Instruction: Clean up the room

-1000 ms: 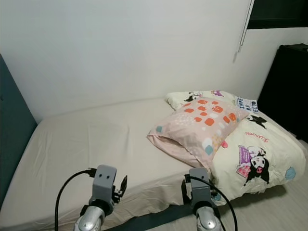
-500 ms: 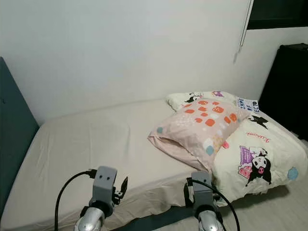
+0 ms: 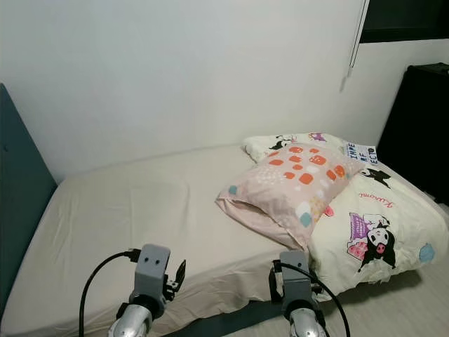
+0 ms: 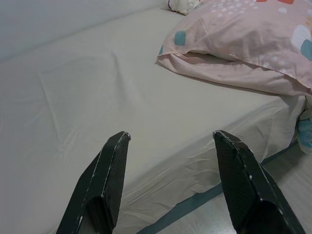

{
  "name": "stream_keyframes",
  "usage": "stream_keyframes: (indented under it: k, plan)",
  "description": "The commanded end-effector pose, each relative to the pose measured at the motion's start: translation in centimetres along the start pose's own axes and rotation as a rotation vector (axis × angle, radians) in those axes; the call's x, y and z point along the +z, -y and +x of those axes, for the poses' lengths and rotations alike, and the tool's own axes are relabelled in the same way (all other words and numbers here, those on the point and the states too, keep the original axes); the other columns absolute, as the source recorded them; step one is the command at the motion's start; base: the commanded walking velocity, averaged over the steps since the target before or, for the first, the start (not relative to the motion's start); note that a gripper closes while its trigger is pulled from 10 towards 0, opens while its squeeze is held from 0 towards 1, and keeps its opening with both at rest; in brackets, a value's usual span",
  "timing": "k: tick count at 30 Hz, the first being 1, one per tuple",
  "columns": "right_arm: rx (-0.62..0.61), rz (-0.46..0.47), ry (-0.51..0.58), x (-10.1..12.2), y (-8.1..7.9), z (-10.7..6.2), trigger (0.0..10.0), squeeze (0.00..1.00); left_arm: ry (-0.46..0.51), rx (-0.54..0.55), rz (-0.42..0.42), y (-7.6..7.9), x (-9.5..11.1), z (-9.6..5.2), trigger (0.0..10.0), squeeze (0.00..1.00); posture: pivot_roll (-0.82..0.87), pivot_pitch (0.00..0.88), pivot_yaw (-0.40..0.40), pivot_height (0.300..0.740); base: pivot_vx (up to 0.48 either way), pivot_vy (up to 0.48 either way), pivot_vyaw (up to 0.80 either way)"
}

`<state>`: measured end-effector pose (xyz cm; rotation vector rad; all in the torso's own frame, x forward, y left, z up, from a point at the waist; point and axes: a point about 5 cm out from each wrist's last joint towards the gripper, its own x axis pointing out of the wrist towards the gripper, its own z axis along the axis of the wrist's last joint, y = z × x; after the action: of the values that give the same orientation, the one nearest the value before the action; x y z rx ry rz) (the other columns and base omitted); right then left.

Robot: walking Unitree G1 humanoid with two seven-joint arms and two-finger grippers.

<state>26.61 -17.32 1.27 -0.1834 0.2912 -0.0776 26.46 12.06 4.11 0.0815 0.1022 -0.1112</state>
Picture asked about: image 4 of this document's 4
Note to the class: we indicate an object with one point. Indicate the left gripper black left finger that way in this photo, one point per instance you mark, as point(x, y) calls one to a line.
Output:
point(102, 190)

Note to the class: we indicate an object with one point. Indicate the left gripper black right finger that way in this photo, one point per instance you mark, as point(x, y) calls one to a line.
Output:
point(246, 190)

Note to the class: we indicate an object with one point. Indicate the mattress with cream sheet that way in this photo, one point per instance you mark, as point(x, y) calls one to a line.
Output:
point(97, 85)

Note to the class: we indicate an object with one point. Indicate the pink pillow with orange patches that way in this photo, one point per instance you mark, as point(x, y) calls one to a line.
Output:
point(231, 36)

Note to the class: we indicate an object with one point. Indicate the cream cartoon print blanket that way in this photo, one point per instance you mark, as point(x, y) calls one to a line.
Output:
point(184, 6)

